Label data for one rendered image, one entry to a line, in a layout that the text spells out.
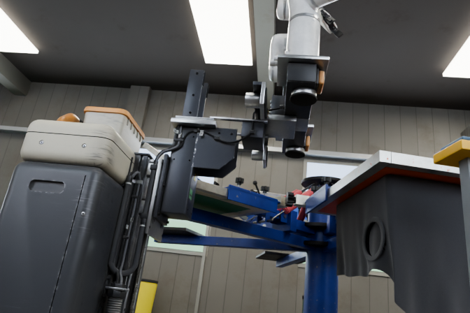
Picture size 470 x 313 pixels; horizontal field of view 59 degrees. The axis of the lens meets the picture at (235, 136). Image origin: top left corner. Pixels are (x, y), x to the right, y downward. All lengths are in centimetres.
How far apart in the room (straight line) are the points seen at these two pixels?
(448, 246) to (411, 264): 14
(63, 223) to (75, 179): 11
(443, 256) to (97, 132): 109
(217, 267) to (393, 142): 294
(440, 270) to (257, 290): 423
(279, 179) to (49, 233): 485
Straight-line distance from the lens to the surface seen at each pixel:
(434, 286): 146
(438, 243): 148
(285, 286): 555
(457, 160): 128
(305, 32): 124
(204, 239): 301
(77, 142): 118
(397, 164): 138
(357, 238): 165
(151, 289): 529
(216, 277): 560
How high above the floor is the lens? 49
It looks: 22 degrees up
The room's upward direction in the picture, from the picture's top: 7 degrees clockwise
